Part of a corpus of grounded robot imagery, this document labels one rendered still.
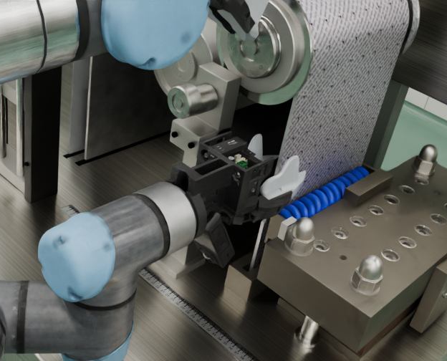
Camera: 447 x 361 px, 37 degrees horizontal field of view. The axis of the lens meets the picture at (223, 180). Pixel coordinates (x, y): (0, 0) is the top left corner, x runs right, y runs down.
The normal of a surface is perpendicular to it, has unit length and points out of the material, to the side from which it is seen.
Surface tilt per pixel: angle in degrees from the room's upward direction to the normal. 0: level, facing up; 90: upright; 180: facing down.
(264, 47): 90
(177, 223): 61
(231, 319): 0
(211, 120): 90
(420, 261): 0
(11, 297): 17
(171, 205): 30
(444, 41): 90
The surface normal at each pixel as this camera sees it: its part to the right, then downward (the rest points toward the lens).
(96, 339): 0.14, 0.57
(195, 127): 0.16, -0.82
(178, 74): -0.68, 0.31
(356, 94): 0.72, 0.48
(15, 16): 0.65, 0.12
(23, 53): 0.63, 0.66
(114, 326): 0.54, 0.54
